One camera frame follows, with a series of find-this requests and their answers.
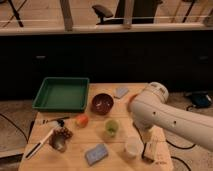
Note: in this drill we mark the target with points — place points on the white cup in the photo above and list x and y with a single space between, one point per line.
133 147

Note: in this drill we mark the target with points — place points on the small blue cloth piece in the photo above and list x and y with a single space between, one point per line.
121 92

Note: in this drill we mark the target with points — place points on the red apple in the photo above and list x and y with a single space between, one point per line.
82 120

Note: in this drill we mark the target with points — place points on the dark red bowl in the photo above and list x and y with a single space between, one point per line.
102 104

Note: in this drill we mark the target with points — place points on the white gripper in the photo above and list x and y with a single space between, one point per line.
147 134

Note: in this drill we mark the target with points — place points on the green plastic tray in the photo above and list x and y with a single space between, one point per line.
62 94

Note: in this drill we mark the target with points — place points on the orange bowl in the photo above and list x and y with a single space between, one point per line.
131 99

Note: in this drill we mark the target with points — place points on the black office chair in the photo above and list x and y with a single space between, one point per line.
141 11

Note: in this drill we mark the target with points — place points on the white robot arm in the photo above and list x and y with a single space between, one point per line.
149 108

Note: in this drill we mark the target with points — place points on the black fork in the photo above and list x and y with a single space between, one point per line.
56 119

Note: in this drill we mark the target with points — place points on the blue sponge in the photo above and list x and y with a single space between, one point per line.
96 154

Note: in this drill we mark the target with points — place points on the wooden brush block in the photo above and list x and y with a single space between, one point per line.
149 151

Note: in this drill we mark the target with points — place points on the black floor device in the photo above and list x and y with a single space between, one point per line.
199 99

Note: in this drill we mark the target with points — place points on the green cup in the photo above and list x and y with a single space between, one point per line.
111 127

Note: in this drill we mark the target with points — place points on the metal cup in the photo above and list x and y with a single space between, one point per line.
57 142

